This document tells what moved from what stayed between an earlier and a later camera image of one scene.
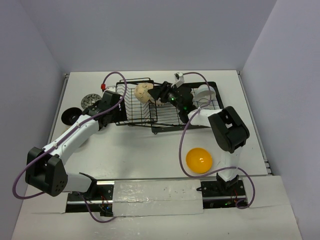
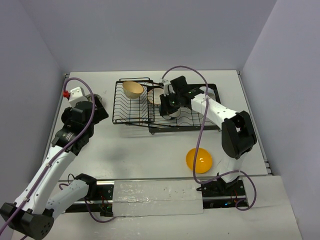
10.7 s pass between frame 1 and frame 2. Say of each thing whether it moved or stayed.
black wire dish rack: stayed
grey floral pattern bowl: stayed
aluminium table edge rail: stayed
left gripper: moved
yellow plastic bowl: stayed
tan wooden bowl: moved
